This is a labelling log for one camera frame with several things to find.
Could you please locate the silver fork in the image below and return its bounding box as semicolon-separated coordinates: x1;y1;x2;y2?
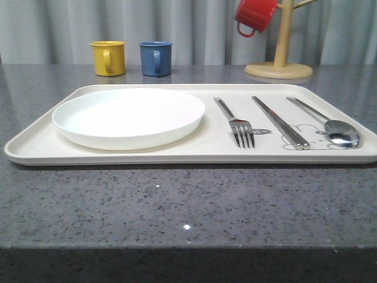
214;97;255;150

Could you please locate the white round plate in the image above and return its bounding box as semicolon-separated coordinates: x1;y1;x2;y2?
52;88;206;150

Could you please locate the silver chopstick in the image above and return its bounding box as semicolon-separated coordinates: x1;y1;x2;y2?
253;96;311;150
251;96;305;151

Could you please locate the silver spoon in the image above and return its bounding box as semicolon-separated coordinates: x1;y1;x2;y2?
286;97;361;149

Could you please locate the cream rabbit serving tray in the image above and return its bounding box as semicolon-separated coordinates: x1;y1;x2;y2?
5;84;376;166

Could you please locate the blue mug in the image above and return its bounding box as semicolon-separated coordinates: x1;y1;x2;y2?
139;41;173;77

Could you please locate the yellow mug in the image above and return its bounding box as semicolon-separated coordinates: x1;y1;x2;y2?
90;41;125;77

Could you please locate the wooden mug tree stand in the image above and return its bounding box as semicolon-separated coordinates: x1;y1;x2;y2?
244;0;316;80

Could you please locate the red mug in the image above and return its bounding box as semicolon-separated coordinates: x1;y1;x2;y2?
234;0;278;38

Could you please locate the grey curtain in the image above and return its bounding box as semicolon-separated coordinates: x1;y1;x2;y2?
1;1;376;65

